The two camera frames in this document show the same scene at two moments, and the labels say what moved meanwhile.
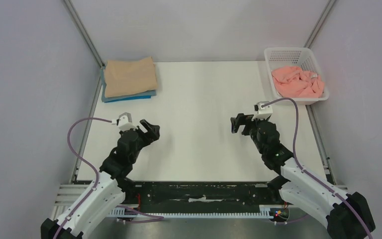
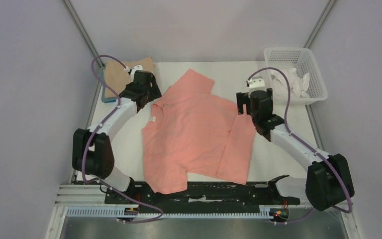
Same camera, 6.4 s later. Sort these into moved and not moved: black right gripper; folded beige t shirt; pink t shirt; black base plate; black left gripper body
Moved: black right gripper; black left gripper body; pink t shirt
Not moved: folded beige t shirt; black base plate
